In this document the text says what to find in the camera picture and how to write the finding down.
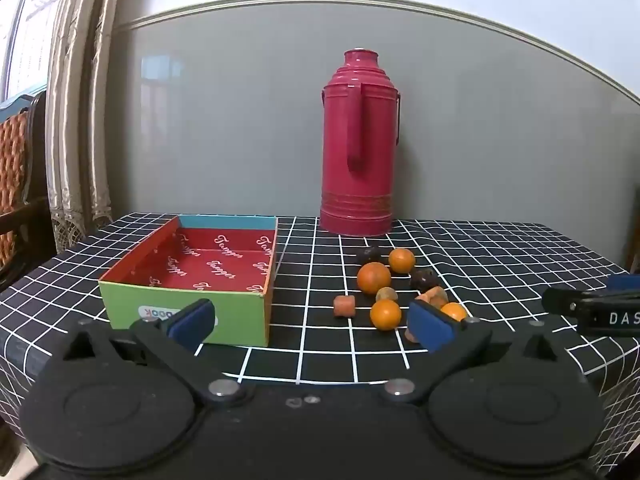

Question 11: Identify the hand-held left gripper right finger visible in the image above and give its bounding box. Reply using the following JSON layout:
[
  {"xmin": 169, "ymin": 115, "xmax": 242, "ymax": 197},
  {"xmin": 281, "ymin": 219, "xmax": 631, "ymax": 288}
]
[{"xmin": 380, "ymin": 299, "xmax": 565, "ymax": 405}]

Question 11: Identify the dark wooden woven chair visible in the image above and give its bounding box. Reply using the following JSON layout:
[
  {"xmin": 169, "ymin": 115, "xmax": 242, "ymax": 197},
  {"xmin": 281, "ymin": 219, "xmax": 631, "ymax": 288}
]
[{"xmin": 0, "ymin": 90, "xmax": 57, "ymax": 292}]

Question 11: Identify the red thermos flask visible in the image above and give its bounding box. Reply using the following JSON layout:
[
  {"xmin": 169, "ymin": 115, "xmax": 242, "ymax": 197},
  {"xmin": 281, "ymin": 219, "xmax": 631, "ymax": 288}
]
[{"xmin": 319, "ymin": 49, "xmax": 402, "ymax": 237}]

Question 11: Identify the large orange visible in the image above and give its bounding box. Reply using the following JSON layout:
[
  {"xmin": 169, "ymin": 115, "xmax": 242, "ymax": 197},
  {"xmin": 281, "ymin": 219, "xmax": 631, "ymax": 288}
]
[{"xmin": 356, "ymin": 262, "xmax": 392, "ymax": 295}]

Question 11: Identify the black white grid tablecloth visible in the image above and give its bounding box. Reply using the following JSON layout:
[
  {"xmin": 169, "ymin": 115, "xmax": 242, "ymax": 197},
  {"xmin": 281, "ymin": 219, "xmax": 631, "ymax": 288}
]
[{"xmin": 0, "ymin": 212, "xmax": 640, "ymax": 477}]

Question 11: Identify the colourful cardboard box red inside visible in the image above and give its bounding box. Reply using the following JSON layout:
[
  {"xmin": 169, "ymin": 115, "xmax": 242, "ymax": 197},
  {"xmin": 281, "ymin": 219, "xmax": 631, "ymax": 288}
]
[{"xmin": 98, "ymin": 214, "xmax": 280, "ymax": 347}]

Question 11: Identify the beige curtain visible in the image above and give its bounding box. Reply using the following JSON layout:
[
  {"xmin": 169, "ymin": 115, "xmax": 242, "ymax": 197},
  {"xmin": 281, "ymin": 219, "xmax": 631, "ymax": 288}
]
[{"xmin": 46, "ymin": 0, "xmax": 132, "ymax": 255}]

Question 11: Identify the window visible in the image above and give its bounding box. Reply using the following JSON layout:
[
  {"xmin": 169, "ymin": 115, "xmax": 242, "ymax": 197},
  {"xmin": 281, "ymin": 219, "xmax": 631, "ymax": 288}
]
[{"xmin": 0, "ymin": 0, "xmax": 71, "ymax": 107}]

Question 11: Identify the tan orange fruit chunk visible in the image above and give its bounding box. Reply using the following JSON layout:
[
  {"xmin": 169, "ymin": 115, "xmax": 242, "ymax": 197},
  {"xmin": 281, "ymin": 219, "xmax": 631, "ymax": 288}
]
[{"xmin": 415, "ymin": 286, "xmax": 449, "ymax": 310}]

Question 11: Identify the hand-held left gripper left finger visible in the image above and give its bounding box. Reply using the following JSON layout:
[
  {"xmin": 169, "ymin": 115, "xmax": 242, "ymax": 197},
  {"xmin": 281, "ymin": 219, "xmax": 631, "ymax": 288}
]
[{"xmin": 61, "ymin": 298, "xmax": 247, "ymax": 404}]

